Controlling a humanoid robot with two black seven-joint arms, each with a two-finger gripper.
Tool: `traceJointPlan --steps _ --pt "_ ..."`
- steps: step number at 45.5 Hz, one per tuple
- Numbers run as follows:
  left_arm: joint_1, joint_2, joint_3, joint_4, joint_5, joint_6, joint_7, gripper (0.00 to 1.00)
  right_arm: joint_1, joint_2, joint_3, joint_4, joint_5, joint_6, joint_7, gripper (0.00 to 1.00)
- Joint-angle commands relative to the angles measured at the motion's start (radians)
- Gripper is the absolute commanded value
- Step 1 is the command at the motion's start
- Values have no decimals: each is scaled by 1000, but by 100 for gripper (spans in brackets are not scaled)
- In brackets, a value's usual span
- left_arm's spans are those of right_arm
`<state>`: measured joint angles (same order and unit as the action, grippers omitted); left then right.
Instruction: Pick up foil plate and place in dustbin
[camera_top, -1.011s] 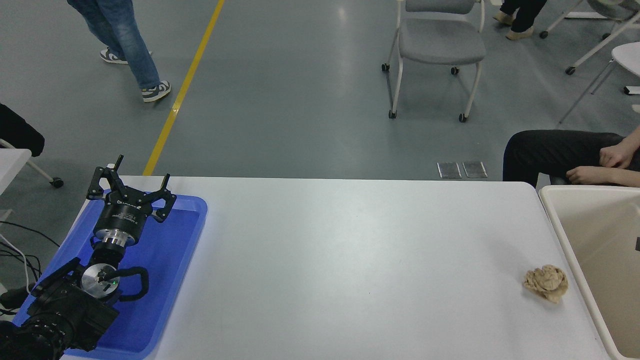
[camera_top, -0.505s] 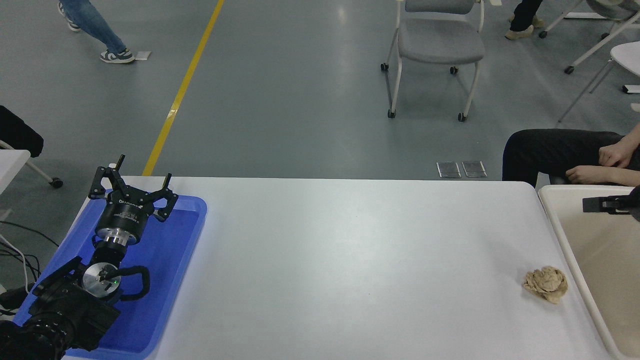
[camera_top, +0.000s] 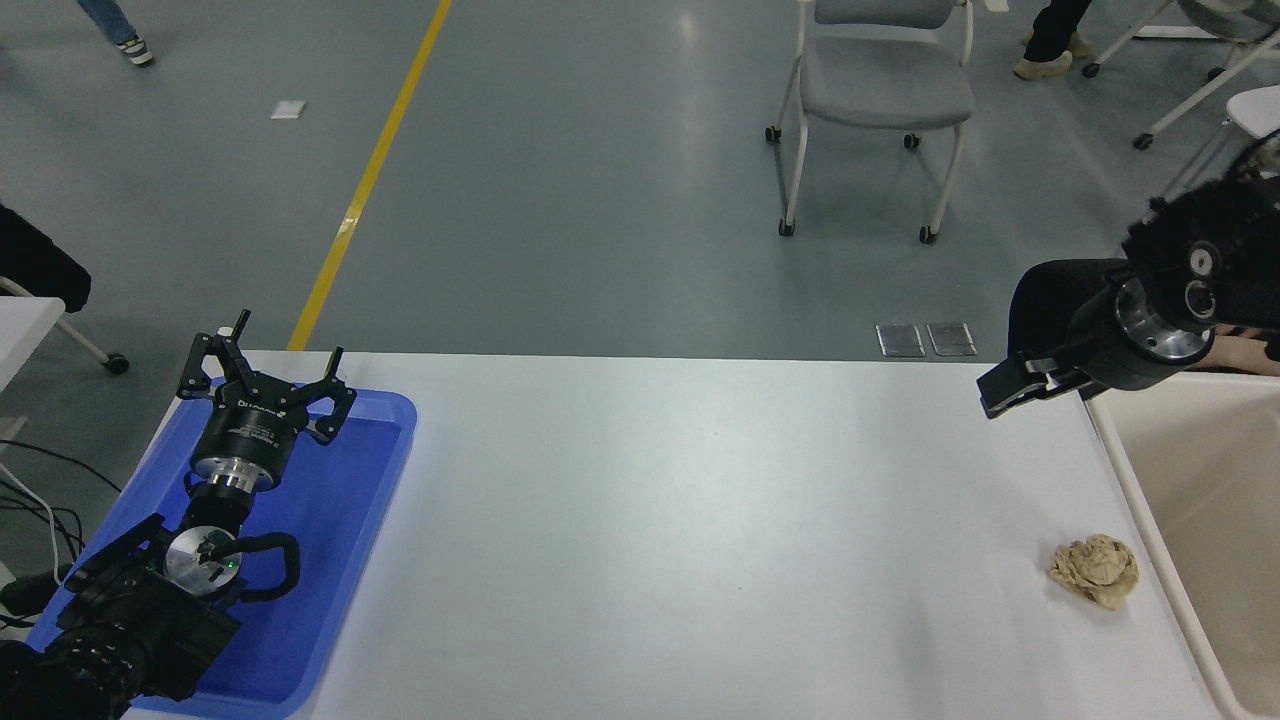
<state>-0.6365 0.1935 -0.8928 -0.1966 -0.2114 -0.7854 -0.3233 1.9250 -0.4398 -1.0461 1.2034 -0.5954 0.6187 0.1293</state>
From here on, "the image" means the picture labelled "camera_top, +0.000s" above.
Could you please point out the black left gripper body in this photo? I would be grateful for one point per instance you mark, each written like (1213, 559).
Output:
(248, 428)

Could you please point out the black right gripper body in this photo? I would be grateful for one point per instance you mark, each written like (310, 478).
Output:
(1115, 355)

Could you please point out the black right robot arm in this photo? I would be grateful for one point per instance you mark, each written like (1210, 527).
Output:
(1230, 240)

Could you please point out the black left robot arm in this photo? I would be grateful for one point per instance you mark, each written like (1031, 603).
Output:
(150, 625)

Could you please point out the person's left forearm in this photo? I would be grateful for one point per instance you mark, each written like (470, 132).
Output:
(1248, 355)

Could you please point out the metal floor socket plate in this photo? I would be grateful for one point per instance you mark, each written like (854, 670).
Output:
(900, 340)
(951, 338)

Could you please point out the seated person with dark trousers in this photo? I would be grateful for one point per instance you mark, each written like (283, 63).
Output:
(1055, 300)

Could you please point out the blue plastic tray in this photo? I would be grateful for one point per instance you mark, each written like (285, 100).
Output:
(330, 520)

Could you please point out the large pale bin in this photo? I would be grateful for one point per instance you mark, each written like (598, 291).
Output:
(1210, 500)

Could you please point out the small white table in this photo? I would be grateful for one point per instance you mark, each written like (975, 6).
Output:
(25, 330)

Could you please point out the crumpled tan paper ball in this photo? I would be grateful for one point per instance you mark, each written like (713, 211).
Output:
(1095, 572)

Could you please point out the seated person in black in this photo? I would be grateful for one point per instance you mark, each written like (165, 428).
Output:
(40, 260)

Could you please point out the black power adapter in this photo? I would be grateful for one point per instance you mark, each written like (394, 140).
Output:
(28, 597)

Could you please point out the white round table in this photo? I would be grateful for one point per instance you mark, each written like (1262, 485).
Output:
(1258, 108)

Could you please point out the walking person with tan shoes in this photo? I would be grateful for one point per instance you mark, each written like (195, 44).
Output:
(1050, 40)

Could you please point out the walking person in jeans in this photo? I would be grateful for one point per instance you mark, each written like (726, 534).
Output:
(120, 25)

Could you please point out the white frame leg with caster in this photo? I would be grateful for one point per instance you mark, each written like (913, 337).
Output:
(75, 335)

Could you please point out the white chair frame with casters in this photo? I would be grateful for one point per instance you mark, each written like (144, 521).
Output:
(1215, 75)

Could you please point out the grey chair with white frame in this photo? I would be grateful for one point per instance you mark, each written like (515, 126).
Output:
(880, 85)

